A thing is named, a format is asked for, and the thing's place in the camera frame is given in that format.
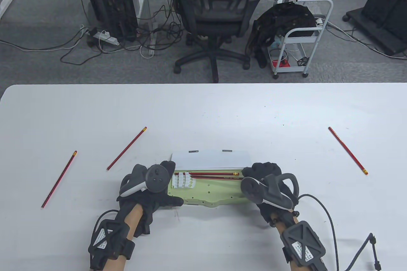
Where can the person's left hand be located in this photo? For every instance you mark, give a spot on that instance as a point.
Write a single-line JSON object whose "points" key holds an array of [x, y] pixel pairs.
{"points": [[149, 202]]}

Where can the person's right hand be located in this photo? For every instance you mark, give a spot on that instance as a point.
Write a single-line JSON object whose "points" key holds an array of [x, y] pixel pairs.
{"points": [[264, 169]]}

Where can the red pencil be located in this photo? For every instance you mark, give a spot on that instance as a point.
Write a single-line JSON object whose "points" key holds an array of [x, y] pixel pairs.
{"points": [[126, 148], [348, 150], [219, 177], [59, 179], [216, 173]]}

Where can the green panda pencil case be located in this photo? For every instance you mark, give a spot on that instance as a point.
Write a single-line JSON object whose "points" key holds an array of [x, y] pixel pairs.
{"points": [[216, 191]]}

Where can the person's left forearm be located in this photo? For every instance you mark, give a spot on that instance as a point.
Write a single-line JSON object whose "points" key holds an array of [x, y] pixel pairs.
{"points": [[133, 220]]}

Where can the grey motion controller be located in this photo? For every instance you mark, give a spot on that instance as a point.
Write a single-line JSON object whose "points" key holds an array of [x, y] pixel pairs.
{"points": [[157, 177], [251, 190]]}

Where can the red container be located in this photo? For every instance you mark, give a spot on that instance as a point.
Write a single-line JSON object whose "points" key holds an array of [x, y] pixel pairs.
{"points": [[283, 63]]}

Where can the white rolling cart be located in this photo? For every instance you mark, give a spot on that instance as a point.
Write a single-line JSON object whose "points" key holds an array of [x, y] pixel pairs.
{"points": [[302, 39]]}

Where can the black backpack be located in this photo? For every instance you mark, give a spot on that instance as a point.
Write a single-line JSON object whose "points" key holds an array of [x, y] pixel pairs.
{"points": [[286, 16]]}

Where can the black mesh office chair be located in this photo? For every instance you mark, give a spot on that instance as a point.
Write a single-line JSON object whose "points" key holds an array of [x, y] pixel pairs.
{"points": [[216, 13]]}

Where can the white power strip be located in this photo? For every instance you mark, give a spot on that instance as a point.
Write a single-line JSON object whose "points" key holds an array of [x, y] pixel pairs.
{"points": [[108, 38]]}

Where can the black wheeled stand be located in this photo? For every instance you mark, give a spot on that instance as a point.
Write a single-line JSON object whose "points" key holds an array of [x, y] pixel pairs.
{"points": [[381, 4]]}

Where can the white table foot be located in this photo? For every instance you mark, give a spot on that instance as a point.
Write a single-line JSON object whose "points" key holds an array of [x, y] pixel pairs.
{"points": [[5, 4]]}

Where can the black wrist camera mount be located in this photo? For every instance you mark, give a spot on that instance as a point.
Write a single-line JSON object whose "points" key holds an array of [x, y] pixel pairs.
{"points": [[108, 236], [302, 242]]}

